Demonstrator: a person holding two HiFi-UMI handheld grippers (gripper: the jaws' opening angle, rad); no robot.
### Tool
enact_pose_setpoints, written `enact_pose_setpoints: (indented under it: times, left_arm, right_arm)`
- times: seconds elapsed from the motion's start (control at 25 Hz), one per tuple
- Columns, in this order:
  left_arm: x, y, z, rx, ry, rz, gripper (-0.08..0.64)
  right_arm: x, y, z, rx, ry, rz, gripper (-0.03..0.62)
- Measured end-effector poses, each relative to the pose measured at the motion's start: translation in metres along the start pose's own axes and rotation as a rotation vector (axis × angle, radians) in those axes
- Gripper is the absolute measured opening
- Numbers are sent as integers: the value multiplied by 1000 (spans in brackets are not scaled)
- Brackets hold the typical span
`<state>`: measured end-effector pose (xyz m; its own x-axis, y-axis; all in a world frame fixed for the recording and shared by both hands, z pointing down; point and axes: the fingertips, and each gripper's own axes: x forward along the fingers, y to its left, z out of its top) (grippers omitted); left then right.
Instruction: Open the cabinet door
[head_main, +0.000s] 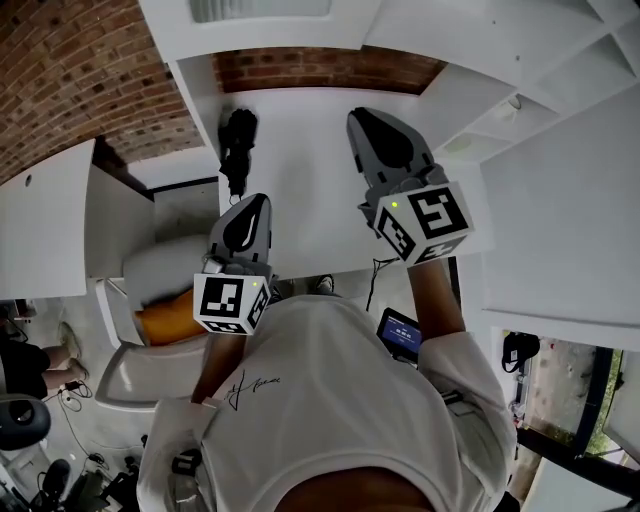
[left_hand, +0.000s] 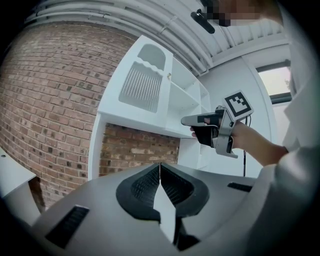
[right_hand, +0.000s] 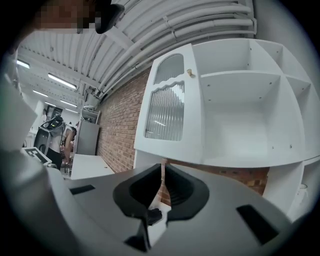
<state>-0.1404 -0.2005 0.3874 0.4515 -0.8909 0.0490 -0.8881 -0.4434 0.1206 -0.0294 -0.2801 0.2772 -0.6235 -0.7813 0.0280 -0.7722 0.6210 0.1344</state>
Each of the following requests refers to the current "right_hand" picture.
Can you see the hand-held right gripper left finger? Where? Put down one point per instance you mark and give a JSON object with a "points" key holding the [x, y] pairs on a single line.
{"points": [[100, 200]]}

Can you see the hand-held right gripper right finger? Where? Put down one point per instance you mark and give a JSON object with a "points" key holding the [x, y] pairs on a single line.
{"points": [[220, 212]]}

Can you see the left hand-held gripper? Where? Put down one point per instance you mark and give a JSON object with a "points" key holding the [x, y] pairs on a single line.
{"points": [[35, 154]]}

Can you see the white cabinet door with glass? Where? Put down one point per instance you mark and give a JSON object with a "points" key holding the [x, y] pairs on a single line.
{"points": [[192, 112]]}

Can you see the small white desk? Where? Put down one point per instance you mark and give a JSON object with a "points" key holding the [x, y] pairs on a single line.
{"points": [[87, 165]]}

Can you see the grey metal cabinet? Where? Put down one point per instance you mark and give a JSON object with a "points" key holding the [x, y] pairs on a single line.
{"points": [[87, 140]]}

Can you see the white wall cabinet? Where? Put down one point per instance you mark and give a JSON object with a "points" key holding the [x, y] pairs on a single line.
{"points": [[237, 125]]}

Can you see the long ceiling light panel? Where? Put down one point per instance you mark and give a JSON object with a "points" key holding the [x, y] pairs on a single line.
{"points": [[23, 63], [40, 93], [68, 103], [62, 80]]}

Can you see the person's head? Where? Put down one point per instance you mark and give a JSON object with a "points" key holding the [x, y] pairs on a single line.
{"points": [[62, 15]]}

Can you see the row of white ceiling pipes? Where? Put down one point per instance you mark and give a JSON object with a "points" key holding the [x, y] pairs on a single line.
{"points": [[212, 23]]}

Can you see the black head-mounted camera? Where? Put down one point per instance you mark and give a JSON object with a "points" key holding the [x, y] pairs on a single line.
{"points": [[107, 20]]}

